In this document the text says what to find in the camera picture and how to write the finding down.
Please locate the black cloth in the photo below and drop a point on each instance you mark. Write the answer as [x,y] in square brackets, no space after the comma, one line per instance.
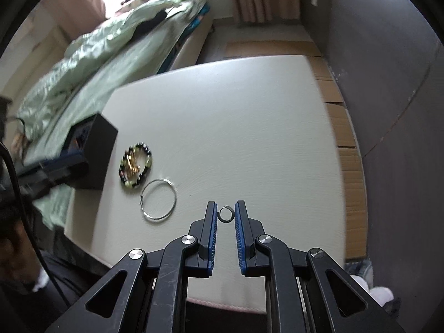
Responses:
[149,24]

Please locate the beige bed frame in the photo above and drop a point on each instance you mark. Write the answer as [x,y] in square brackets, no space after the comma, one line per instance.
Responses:
[194,48]

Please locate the black box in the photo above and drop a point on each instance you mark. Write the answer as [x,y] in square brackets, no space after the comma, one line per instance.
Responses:
[100,152]

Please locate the blue cartoon printed bedsheet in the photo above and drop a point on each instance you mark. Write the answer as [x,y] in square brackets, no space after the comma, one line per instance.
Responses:
[194,24]

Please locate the person's grey patterned trousers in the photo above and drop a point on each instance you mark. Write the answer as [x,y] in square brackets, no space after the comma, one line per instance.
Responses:
[360,270]

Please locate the silver hoop bangle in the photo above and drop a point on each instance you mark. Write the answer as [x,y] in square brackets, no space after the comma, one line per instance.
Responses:
[158,218]

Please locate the small gold jewelry piece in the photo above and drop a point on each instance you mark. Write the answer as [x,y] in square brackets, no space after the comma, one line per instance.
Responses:
[132,167]

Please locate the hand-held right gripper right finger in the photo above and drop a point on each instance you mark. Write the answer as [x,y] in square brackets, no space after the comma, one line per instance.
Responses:
[241,236]

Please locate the light green duvet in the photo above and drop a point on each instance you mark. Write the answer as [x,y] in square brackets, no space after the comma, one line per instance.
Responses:
[79,59]

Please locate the white low table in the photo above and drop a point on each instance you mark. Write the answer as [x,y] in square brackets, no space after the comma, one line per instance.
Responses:
[225,128]

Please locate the bed with green blanket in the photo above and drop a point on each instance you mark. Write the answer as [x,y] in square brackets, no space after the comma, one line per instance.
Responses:
[114,73]

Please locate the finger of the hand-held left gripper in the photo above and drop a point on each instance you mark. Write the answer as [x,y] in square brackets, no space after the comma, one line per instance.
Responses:
[66,162]
[52,180]

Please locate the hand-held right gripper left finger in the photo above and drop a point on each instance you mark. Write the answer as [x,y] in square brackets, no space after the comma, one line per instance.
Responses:
[211,236]

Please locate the white sock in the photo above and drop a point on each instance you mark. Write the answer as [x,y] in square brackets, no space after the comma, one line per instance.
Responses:
[374,291]
[41,281]

